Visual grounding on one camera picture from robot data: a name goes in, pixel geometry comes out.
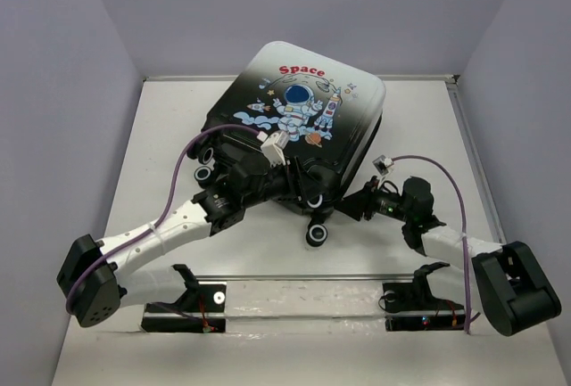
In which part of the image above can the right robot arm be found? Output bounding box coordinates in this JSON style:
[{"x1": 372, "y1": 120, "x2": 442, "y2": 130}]
[{"x1": 335, "y1": 177, "x2": 562, "y2": 336}]

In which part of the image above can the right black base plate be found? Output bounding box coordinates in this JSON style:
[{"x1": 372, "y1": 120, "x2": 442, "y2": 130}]
[{"x1": 377, "y1": 282, "x2": 466, "y2": 333}]

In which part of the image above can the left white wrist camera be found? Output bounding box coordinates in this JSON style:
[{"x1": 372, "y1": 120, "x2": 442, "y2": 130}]
[{"x1": 256, "y1": 130, "x2": 289, "y2": 168}]

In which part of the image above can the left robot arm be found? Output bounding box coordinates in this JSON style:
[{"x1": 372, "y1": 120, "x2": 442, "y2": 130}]
[{"x1": 56, "y1": 154, "x2": 320, "y2": 328}]

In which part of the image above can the black and white suitcase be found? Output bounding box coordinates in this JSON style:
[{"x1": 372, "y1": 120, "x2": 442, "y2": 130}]
[{"x1": 187, "y1": 41, "x2": 386, "y2": 247}]

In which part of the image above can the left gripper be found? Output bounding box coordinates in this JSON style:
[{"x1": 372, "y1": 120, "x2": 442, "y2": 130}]
[{"x1": 242, "y1": 155, "x2": 326, "y2": 209}]

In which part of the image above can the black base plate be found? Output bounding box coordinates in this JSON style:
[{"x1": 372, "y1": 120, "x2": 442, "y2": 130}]
[
  {"x1": 377, "y1": 282, "x2": 466, "y2": 333},
  {"x1": 140, "y1": 282, "x2": 227, "y2": 333}
]

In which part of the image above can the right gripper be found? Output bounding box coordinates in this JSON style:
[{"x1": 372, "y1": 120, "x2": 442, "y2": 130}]
[{"x1": 332, "y1": 175, "x2": 412, "y2": 223}]

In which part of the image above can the white cardboard front panel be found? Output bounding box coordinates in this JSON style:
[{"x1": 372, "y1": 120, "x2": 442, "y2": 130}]
[{"x1": 51, "y1": 273, "x2": 561, "y2": 386}]

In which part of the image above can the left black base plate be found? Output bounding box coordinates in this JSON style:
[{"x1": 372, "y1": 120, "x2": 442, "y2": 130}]
[{"x1": 140, "y1": 282, "x2": 227, "y2": 333}]

